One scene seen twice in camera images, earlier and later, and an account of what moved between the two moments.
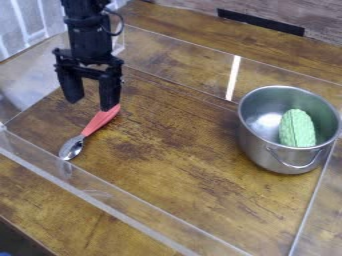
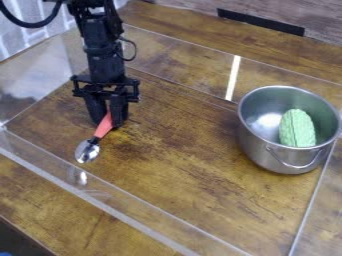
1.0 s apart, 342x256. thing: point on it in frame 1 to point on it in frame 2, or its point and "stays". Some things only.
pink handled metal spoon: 72,145 to 88,149
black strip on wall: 270,24 stays
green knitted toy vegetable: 297,132 stays
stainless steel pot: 261,110 stays
